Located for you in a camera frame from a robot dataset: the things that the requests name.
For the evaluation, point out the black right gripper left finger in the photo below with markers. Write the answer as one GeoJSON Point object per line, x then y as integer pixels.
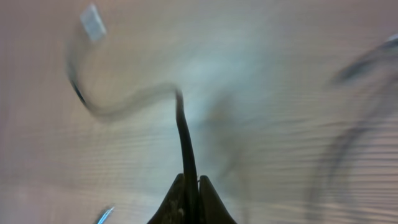
{"type": "Point", "coordinates": [172, 208]}

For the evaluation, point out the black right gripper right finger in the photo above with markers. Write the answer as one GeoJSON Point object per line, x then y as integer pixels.
{"type": "Point", "coordinates": [213, 209]}

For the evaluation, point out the thin black cable silver plug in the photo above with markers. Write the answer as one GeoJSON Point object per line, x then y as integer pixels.
{"type": "Point", "coordinates": [103, 216]}

